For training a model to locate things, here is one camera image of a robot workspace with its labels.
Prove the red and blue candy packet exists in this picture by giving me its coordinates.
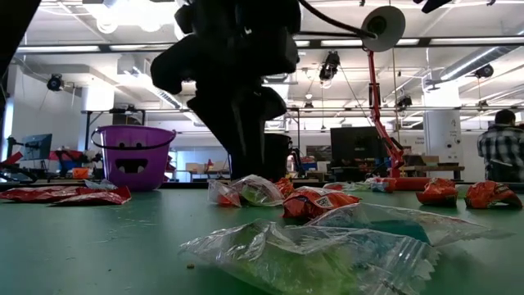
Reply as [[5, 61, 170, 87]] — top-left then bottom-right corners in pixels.
[[368, 176, 397, 193]]

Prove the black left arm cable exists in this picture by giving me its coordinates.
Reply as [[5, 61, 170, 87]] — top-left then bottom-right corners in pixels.
[[296, 0, 378, 40]]

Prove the orange packet with QR code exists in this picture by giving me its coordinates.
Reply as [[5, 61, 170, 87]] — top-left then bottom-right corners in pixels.
[[281, 186, 362, 220]]

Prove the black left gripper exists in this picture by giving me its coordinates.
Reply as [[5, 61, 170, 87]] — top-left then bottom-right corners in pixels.
[[150, 0, 302, 180]]

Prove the clear packet with teal candy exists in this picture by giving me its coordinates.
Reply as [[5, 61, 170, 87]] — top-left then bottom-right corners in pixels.
[[306, 201, 515, 247]]

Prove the cardboard box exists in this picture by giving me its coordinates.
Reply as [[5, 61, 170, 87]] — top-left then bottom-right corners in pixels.
[[403, 154, 440, 167]]

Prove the wooden desk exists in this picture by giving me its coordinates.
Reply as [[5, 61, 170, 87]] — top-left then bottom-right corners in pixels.
[[399, 163, 467, 181]]

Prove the orange candy packet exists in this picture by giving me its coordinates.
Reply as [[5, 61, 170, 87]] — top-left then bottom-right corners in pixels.
[[416, 177, 459, 207], [464, 179, 524, 209], [276, 177, 296, 198]]

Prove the grey round air duct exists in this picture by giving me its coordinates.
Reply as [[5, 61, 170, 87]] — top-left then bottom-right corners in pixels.
[[425, 43, 524, 89]]

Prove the person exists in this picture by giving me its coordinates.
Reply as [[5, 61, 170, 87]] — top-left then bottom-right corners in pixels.
[[477, 109, 524, 184]]

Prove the red desk lamp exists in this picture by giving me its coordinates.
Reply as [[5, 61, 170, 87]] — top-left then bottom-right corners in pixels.
[[359, 5, 444, 192]]

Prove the white rectangular air duct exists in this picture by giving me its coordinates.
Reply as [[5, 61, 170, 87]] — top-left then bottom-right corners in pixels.
[[116, 55, 210, 126]]

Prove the black plastic bucket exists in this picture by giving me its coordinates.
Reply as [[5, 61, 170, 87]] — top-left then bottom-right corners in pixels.
[[224, 133, 293, 182]]

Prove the purple bucket with face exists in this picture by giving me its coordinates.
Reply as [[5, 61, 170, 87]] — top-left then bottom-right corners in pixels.
[[89, 125, 177, 193]]

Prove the small computer monitor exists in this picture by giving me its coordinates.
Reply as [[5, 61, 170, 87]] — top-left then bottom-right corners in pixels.
[[20, 133, 53, 161]]

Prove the white round pillar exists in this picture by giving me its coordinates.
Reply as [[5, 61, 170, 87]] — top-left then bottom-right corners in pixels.
[[423, 109, 463, 165]]

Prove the dark computer monitor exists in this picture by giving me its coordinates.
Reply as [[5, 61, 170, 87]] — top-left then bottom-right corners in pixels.
[[329, 125, 386, 161]]

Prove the green table mat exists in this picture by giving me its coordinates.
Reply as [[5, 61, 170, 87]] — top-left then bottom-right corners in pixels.
[[0, 187, 524, 295]]

